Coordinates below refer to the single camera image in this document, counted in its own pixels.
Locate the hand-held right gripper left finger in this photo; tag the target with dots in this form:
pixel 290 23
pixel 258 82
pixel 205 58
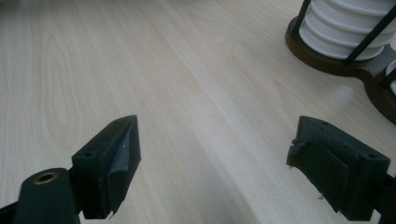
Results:
pixel 99 174

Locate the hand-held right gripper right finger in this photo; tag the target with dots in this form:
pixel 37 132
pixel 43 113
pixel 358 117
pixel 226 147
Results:
pixel 342 174

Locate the short stack of white cups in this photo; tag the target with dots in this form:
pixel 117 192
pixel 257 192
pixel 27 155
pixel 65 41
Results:
pixel 336 28

